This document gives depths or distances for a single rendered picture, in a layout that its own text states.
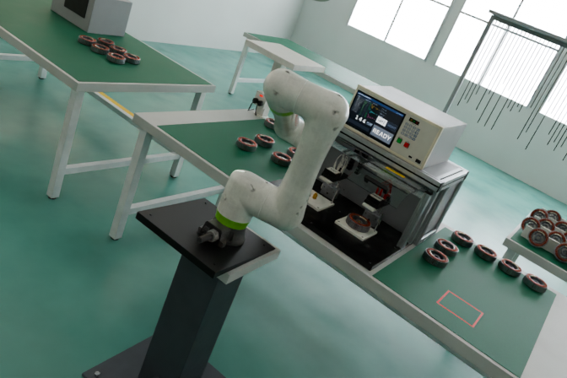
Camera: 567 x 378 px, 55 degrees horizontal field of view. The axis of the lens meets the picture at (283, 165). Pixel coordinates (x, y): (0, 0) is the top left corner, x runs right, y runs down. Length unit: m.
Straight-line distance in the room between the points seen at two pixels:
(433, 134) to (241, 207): 0.94
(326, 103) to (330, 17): 8.19
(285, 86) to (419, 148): 0.92
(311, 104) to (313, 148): 0.14
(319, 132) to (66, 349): 1.42
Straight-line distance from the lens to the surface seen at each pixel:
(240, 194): 1.85
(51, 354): 2.46
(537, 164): 8.67
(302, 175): 1.75
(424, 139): 2.40
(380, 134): 2.47
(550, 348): 2.47
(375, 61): 9.35
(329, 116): 1.64
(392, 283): 2.20
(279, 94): 1.66
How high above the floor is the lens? 1.73
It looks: 20 degrees down
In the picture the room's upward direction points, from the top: 22 degrees clockwise
